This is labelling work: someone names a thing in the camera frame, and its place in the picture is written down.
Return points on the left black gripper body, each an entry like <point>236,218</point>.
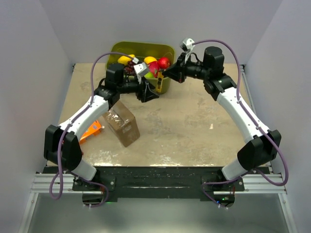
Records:
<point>134,87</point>

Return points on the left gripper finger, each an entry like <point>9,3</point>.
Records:
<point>149,86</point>
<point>149,95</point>

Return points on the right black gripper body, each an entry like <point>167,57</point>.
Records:
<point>188,69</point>

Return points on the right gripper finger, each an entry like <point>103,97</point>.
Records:
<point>173,74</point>
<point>173,69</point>

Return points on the yellow black utility knife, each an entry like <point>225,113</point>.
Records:
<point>159,81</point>

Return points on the brown cardboard express box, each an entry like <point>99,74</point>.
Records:
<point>122,123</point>

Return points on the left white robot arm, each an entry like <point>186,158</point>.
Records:
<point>62,145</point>

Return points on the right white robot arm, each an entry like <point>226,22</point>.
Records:
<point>260,141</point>

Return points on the orange carton box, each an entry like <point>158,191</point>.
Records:
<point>93,130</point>

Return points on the green lime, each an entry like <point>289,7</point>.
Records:
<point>149,75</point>

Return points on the red apple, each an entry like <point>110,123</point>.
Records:
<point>164,62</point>

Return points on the pink dragon fruit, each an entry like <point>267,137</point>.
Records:
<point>154,68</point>

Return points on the red grape bunch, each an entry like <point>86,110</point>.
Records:
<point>129,68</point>

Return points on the yellow lemon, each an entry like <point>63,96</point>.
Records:
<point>149,59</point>

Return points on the yellow mango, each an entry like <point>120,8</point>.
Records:
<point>124,60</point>

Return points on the olive green plastic bin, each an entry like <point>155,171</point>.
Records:
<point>142,50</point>

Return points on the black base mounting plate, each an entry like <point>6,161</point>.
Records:
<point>112,183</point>

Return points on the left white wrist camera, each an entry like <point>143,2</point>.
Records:
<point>140,69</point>

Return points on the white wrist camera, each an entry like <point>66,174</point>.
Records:
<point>187,45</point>
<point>140,69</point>

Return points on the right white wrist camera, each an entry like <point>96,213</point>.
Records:
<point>187,45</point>

